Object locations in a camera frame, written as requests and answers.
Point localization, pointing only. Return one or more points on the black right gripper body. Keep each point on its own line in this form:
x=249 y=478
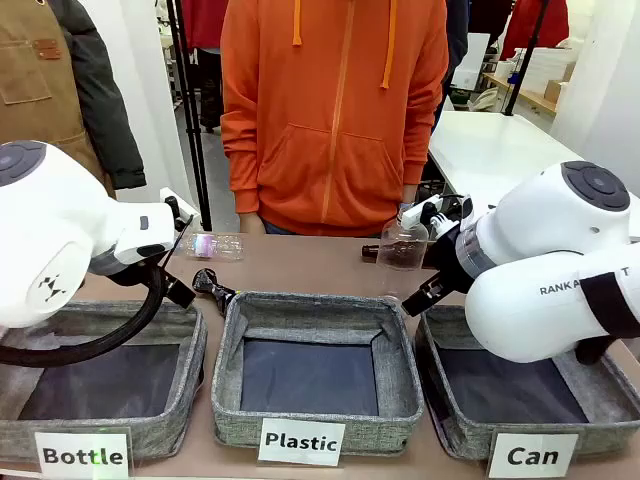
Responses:
x=452 y=260

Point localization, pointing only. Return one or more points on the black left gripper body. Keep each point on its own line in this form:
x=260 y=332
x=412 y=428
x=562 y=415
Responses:
x=130 y=272

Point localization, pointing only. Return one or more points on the large clear plastic bottle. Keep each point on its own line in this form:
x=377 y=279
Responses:
x=400 y=250

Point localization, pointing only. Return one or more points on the crushed plastic bottle purple label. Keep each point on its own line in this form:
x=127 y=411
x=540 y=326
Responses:
x=220 y=247

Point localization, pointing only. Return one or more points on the brown glass bottle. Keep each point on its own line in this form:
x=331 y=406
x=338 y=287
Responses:
x=371 y=251

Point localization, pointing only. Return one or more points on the person's left forearm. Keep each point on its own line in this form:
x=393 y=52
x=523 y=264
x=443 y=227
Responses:
x=409 y=194

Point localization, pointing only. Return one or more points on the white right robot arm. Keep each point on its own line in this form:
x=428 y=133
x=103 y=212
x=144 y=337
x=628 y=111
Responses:
x=550 y=225

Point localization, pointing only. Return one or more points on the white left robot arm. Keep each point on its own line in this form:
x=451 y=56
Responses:
x=50 y=225

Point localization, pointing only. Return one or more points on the grey fabric basket labelled Plastic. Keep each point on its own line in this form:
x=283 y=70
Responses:
x=310 y=310

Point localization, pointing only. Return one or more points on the grey fabric basket labelled Can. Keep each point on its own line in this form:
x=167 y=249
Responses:
x=450 y=435

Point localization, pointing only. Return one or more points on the grey fabric basket labelled Bottle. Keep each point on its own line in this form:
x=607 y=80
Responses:
x=167 y=435

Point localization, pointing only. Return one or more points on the white Can label card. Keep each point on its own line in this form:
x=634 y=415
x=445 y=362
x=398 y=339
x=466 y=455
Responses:
x=532 y=456

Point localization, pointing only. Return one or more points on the person's right hand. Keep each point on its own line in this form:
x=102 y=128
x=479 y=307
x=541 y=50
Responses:
x=251 y=223

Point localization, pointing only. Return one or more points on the light blue wristband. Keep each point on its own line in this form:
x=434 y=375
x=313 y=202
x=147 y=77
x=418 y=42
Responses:
x=406 y=206

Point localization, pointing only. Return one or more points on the white table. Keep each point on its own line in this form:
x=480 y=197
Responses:
x=500 y=145

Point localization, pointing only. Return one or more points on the beige cloth bundle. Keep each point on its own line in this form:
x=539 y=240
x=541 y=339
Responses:
x=485 y=100

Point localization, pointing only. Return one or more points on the person in orange hoodie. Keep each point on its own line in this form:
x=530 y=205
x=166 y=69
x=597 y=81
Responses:
x=330 y=150

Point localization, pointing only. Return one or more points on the wooden workbench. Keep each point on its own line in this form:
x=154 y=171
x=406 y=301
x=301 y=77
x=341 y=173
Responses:
x=530 y=98

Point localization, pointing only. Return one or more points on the black tripod stand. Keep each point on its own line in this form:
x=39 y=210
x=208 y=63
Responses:
x=190 y=100

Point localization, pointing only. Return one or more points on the white Plastic label card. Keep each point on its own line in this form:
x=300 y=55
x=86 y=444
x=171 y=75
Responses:
x=301 y=442

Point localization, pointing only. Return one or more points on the white Bottle label card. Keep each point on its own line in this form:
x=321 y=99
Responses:
x=82 y=456

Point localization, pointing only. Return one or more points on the brown cardboard box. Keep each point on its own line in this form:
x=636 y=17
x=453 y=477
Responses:
x=552 y=91

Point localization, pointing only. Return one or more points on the black slanted pole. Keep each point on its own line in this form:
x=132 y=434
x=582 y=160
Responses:
x=522 y=75

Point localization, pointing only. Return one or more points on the person in dark clothes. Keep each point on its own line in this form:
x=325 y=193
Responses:
x=456 y=40

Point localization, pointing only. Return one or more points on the white stacked boxes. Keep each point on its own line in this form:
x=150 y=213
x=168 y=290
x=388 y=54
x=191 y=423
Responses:
x=545 y=60

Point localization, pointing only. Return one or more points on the person in brown apron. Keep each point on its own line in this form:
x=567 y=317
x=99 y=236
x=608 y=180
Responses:
x=30 y=75

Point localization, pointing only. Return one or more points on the red hanging garment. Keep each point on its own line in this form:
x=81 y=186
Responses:
x=205 y=25

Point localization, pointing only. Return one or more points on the red jacket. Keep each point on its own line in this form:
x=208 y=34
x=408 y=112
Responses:
x=557 y=20

